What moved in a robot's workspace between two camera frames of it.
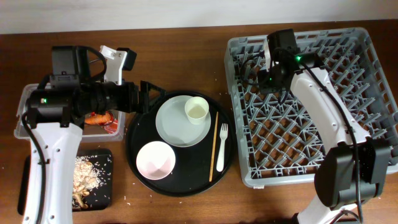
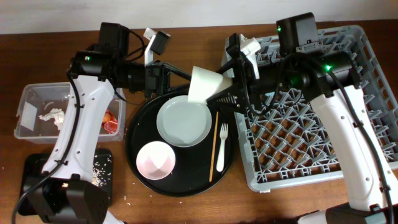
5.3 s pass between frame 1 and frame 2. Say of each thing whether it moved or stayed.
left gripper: moved
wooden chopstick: stayed
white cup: moved
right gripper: moved
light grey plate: stayed
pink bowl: stayed
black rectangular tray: stayed
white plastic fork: stayed
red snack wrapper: stayed
